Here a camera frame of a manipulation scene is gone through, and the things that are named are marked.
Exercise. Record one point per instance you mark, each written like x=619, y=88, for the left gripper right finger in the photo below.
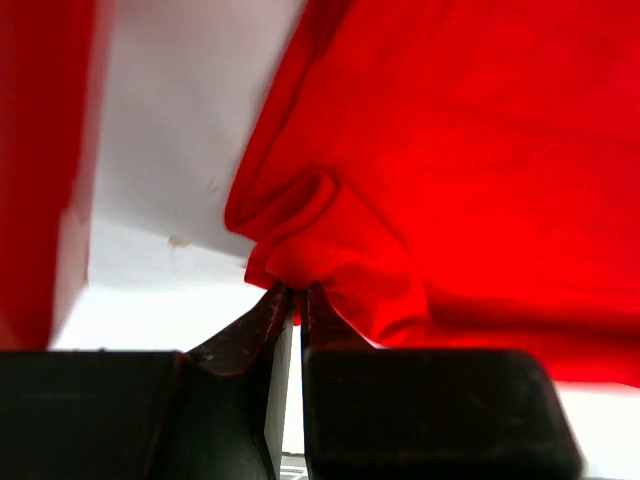
x=373, y=413

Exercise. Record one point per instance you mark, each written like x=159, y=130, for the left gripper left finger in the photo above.
x=214, y=412

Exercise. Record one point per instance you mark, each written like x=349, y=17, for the red t shirt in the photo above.
x=457, y=173

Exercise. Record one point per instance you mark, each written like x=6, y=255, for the red plastic bin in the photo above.
x=54, y=58

